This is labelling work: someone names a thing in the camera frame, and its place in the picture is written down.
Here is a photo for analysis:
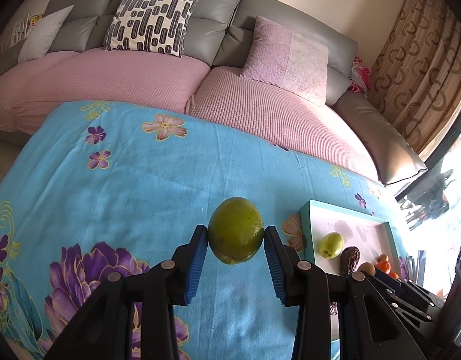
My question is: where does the green jujube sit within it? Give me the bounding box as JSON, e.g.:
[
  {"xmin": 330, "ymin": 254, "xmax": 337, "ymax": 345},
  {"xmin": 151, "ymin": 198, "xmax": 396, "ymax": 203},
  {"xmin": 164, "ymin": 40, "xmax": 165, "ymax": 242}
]
[
  {"xmin": 318, "ymin": 232, "xmax": 345, "ymax": 259},
  {"xmin": 208, "ymin": 197, "xmax": 264, "ymax": 265}
]

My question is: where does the dark red date elongated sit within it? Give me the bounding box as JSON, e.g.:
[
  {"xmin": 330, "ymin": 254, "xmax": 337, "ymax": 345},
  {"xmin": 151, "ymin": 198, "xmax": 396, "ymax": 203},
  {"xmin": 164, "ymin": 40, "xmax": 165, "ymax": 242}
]
[{"xmin": 339, "ymin": 246, "xmax": 361, "ymax": 276}]

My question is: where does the brown longan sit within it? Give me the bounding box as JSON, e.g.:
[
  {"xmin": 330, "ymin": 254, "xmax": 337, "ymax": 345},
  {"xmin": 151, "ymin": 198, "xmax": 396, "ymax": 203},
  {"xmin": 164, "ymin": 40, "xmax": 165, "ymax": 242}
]
[
  {"xmin": 357, "ymin": 262, "xmax": 376, "ymax": 276},
  {"xmin": 378, "ymin": 253, "xmax": 388, "ymax": 262}
]

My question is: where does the brown longan by tray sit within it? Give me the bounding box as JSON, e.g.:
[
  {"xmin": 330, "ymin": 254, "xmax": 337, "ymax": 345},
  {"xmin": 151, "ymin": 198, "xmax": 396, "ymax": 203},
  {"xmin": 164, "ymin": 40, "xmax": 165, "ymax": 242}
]
[{"xmin": 357, "ymin": 262, "xmax": 376, "ymax": 276}]

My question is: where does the white tray teal rim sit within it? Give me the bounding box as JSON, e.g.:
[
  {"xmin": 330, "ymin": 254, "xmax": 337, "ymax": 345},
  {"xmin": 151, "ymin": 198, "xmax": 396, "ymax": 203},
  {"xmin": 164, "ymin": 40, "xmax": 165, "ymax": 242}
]
[{"xmin": 300, "ymin": 200, "xmax": 405, "ymax": 276}]

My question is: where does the blue floral tablecloth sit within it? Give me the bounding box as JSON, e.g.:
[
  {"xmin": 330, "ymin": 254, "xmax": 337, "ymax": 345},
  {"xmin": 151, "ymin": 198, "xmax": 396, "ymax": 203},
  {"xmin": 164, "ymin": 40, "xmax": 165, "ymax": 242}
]
[{"xmin": 0, "ymin": 102, "xmax": 405, "ymax": 359}]

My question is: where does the brown patterned curtain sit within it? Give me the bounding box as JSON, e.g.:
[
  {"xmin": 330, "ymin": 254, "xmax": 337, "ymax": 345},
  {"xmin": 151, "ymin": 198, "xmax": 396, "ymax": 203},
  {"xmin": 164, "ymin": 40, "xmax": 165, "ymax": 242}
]
[{"xmin": 368, "ymin": 0, "xmax": 461, "ymax": 160}]

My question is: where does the pink cloth on sofa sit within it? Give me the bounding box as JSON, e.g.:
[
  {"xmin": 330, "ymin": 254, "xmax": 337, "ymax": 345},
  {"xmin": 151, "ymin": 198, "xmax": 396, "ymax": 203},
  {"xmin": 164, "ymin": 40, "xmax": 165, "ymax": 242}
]
[{"xmin": 348, "ymin": 56, "xmax": 371, "ymax": 98}]

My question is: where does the pink white cushion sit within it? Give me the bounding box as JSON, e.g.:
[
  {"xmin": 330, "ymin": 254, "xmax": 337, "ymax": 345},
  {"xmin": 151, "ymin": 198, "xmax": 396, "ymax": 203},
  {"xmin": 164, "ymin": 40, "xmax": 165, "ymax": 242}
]
[{"xmin": 240, "ymin": 16, "xmax": 329, "ymax": 104}]

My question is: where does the pink sofa cover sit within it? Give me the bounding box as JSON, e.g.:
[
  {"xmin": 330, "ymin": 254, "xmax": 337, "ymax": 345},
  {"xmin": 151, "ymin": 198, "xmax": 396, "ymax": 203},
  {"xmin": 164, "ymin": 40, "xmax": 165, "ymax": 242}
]
[{"xmin": 0, "ymin": 49, "xmax": 378, "ymax": 180}]

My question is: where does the black white patterned cushion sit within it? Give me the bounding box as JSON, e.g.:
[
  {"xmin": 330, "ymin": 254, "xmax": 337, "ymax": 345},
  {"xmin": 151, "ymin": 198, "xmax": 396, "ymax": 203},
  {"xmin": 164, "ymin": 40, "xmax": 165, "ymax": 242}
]
[{"xmin": 104, "ymin": 0, "xmax": 199, "ymax": 58}]

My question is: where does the grey leather sofa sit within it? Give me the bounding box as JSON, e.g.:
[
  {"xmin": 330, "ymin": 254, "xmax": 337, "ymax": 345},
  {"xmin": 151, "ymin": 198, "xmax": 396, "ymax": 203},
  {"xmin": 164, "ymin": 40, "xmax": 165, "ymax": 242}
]
[{"xmin": 0, "ymin": 0, "xmax": 426, "ymax": 185}]

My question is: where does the grey small cushion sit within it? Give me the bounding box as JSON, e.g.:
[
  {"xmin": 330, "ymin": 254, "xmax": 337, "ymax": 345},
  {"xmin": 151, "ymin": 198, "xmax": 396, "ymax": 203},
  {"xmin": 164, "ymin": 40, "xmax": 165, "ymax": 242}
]
[{"xmin": 17, "ymin": 5, "xmax": 74, "ymax": 63}]

